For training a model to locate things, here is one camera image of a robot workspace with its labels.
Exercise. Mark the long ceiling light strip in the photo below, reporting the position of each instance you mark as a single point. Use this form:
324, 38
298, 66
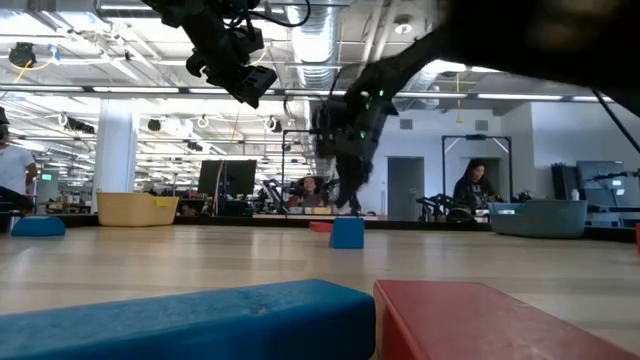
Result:
520, 96

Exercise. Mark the long red block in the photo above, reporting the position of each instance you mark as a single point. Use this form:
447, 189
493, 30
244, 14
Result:
475, 325

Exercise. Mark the black background robot arm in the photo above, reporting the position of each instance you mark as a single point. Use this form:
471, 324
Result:
430, 202
272, 195

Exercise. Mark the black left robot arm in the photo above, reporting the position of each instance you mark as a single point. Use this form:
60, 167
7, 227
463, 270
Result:
200, 25

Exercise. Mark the silver ventilation duct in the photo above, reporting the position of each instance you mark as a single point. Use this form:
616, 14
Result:
315, 40

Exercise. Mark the white bottle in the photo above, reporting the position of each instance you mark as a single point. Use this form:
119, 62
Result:
575, 195

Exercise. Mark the black aluminium table frame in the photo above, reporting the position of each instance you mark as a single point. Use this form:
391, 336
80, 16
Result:
225, 220

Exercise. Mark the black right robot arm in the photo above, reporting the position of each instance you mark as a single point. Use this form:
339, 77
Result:
525, 35

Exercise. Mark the black frame stand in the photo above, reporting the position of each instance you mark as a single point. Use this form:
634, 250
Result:
475, 136
283, 170

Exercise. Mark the long blue block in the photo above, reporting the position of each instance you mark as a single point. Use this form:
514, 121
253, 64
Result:
200, 325

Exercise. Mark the yellow plastic bin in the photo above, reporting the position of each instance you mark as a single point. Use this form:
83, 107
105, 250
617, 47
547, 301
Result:
130, 210

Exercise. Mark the black monitor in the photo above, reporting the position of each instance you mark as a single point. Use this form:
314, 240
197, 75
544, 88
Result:
235, 177

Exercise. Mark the grey door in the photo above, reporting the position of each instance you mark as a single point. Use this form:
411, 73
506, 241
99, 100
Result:
405, 180

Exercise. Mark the blue cube block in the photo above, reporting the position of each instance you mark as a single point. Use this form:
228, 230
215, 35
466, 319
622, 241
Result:
347, 234

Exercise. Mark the blue half-round block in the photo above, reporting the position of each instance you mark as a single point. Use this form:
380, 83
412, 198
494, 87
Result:
37, 227

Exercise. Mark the small red block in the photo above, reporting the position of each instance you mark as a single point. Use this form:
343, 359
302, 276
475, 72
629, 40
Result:
320, 227

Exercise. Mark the person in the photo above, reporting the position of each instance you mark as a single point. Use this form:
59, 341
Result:
12, 170
472, 187
309, 192

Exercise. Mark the grey-blue plastic bin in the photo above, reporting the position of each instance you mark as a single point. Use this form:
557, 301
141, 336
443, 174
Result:
540, 220

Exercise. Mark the grey workstation monitor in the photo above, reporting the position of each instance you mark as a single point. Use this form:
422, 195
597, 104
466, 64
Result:
595, 172

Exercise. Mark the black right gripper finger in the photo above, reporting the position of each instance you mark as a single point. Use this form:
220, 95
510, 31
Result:
364, 177
345, 185

